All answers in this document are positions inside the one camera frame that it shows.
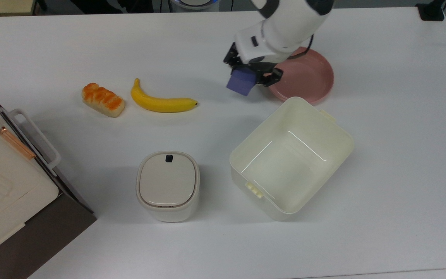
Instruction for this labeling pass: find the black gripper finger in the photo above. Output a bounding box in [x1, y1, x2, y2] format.
[223, 41, 243, 67]
[257, 67, 284, 88]

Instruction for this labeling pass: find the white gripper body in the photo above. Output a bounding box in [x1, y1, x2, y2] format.
[234, 22, 285, 74]

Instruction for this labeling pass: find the purple cube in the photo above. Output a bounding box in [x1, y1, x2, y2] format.
[226, 69, 256, 96]

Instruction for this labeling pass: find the pink round plate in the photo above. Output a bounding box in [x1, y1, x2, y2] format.
[266, 47, 335, 104]

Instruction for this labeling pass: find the yellow toy banana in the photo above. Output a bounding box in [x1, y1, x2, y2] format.
[130, 78, 199, 114]

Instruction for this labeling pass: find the cream open storage box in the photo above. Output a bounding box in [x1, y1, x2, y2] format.
[229, 96, 355, 222]

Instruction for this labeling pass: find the orange glazed toy bread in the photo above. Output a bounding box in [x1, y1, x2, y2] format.
[82, 83, 125, 118]

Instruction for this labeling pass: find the white lidded trash can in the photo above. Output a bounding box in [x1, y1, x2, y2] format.
[136, 151, 201, 223]

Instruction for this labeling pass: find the black stand clamp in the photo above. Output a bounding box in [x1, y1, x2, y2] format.
[417, 0, 446, 22]

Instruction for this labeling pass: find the tan wooden board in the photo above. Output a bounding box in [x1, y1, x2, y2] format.
[0, 0, 38, 17]

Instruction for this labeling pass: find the white toaster oven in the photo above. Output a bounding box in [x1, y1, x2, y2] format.
[0, 83, 98, 279]

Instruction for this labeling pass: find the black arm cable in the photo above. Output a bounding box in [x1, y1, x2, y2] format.
[285, 34, 316, 60]

